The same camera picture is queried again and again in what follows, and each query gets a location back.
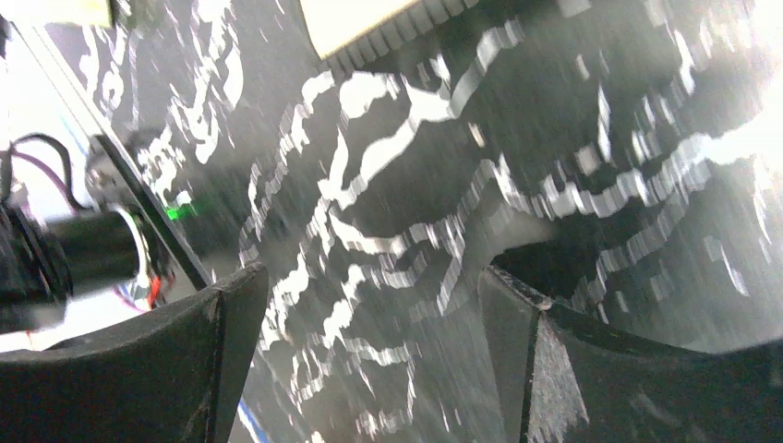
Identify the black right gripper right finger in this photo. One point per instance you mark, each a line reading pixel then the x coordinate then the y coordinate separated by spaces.
pixel 564 377

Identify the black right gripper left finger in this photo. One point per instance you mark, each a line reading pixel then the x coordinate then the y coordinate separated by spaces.
pixel 174 374

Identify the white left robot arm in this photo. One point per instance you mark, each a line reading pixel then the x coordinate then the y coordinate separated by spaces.
pixel 96 247

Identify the black tie storage box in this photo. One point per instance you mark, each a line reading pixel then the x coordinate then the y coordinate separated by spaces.
pixel 348 35

